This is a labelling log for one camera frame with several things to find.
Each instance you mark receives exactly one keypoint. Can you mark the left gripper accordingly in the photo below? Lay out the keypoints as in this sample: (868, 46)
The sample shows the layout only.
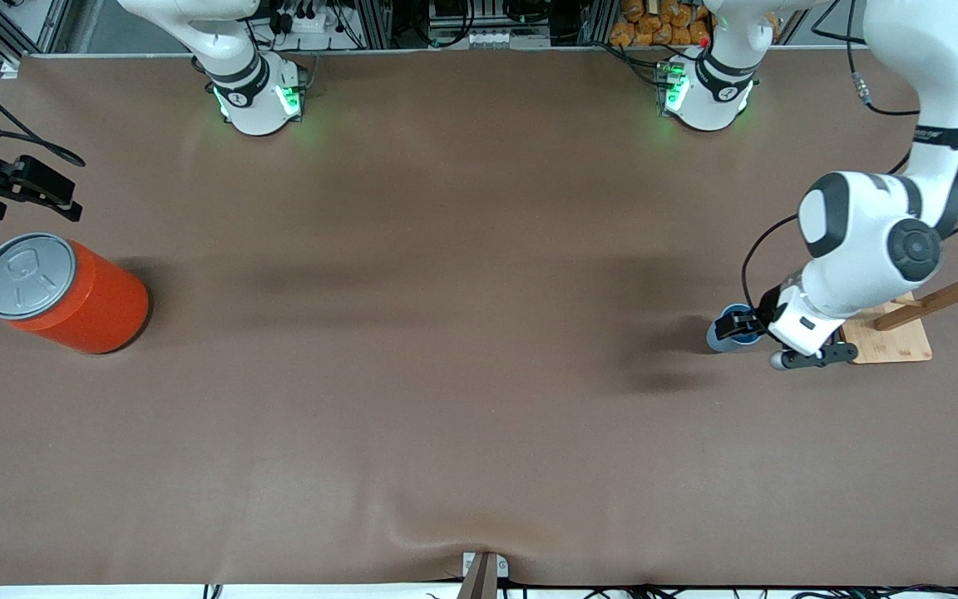
(765, 309)

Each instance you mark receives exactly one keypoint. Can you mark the light blue cup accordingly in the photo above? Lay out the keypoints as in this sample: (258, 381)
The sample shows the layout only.
(720, 343)

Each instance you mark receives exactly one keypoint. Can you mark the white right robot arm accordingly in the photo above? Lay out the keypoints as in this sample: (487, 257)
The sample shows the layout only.
(248, 108)

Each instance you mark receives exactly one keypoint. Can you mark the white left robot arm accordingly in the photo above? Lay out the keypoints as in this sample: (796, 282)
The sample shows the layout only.
(870, 241)

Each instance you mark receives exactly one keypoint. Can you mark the orange can with grey lid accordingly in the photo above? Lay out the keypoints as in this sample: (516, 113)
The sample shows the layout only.
(88, 304)

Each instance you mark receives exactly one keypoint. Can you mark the wooden mug tree stand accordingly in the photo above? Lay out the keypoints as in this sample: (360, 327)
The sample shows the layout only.
(895, 345)

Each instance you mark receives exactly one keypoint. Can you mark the brown table cover mat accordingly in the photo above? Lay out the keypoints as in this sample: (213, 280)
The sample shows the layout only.
(479, 399)

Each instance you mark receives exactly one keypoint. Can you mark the white power strip with plugs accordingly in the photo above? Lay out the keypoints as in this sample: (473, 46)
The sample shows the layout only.
(308, 21)

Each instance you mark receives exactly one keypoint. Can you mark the orange snack bag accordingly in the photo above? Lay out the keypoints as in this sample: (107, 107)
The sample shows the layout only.
(654, 25)

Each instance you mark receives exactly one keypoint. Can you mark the flat white power strip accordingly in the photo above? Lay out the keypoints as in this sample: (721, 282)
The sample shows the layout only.
(500, 37)

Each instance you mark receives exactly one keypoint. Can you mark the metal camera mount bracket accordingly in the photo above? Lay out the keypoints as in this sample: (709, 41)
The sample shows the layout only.
(483, 574)

